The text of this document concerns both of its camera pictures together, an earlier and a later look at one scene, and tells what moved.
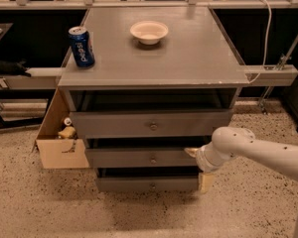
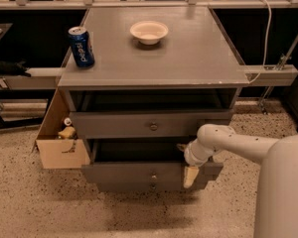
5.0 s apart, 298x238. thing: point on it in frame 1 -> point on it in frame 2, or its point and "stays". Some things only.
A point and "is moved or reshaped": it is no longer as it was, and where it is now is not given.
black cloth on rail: (6, 67) stays
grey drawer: (163, 157) is moved or reshaped
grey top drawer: (155, 123) stays
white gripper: (202, 162) -> (191, 156)
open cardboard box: (60, 153) stays
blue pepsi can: (82, 47) stays
